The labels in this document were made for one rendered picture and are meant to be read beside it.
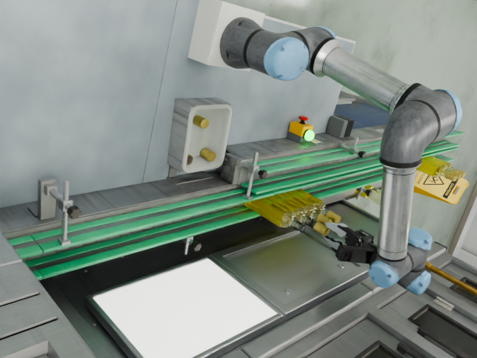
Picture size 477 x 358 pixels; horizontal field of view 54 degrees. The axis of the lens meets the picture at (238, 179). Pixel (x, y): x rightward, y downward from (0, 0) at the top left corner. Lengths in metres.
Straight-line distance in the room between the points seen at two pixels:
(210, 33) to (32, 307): 0.94
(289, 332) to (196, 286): 0.30
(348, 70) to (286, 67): 0.17
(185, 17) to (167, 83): 0.20
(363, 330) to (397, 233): 0.37
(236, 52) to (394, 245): 0.69
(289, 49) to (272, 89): 0.51
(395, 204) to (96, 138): 0.83
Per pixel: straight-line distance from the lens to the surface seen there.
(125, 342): 1.19
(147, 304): 1.31
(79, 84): 1.32
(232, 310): 1.33
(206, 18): 1.44
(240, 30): 1.40
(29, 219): 1.30
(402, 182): 1.17
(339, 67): 1.35
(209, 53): 1.41
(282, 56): 1.29
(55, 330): 0.71
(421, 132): 1.14
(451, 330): 1.67
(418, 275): 1.45
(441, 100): 1.23
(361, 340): 1.45
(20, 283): 0.79
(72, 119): 1.34
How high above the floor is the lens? 1.90
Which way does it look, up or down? 39 degrees down
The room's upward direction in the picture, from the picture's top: 120 degrees clockwise
